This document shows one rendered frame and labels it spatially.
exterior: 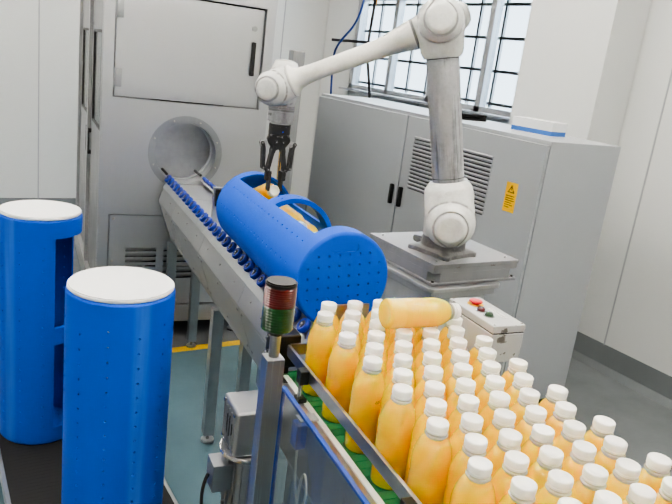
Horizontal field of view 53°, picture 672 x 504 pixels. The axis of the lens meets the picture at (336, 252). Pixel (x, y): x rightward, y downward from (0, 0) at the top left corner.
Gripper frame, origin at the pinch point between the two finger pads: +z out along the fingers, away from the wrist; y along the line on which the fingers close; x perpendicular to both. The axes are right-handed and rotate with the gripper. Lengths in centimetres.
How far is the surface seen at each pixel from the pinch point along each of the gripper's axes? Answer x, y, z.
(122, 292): 52, 57, 21
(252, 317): 28, 13, 40
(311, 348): 89, 19, 23
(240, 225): 8.4, 13.6, 14.2
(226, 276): -7.1, 12.4, 37.7
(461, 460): 144, 14, 19
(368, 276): 63, -8, 15
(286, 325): 111, 35, 8
